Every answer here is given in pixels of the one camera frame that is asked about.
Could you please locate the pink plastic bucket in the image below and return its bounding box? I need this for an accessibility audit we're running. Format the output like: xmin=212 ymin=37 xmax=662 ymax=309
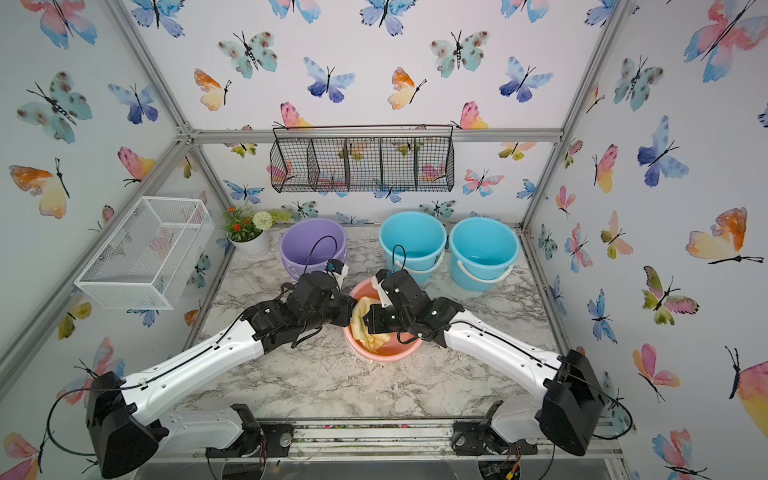
xmin=344 ymin=279 xmax=422 ymax=363

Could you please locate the yellow microfiber cloth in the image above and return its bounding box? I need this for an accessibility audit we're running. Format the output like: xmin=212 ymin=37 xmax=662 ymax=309
xmin=349 ymin=296 xmax=392 ymax=353

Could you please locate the purple plastic bucket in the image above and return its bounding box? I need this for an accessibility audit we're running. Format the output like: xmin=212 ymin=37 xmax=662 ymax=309
xmin=279 ymin=218 xmax=348 ymax=280

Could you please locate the teal plastic bucket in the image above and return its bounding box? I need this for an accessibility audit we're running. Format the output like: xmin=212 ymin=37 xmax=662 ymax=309
xmin=379 ymin=211 xmax=448 ymax=284
xmin=448 ymin=217 xmax=521 ymax=292

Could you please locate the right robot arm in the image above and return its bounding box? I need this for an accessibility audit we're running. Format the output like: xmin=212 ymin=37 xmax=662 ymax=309
xmin=364 ymin=269 xmax=621 ymax=456

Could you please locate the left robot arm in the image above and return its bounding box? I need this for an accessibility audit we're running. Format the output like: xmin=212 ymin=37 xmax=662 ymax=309
xmin=85 ymin=270 xmax=356 ymax=479

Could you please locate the potted flower plant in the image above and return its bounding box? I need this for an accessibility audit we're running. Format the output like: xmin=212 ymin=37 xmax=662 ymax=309
xmin=223 ymin=207 xmax=275 ymax=260

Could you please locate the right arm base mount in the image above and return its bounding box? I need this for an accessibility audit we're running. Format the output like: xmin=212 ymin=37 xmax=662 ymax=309
xmin=450 ymin=420 xmax=538 ymax=458

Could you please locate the aluminium front rail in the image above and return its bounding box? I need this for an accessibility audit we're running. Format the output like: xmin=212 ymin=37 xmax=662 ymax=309
xmin=116 ymin=418 xmax=625 ymax=464

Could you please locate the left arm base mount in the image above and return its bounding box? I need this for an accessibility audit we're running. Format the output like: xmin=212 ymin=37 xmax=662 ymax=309
xmin=205 ymin=422 xmax=294 ymax=460

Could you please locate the black wire wall basket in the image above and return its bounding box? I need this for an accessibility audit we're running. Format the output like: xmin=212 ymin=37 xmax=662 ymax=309
xmin=267 ymin=124 xmax=455 ymax=194

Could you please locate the white wire mesh basket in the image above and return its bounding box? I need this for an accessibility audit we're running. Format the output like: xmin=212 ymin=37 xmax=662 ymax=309
xmin=74 ymin=196 xmax=215 ymax=310

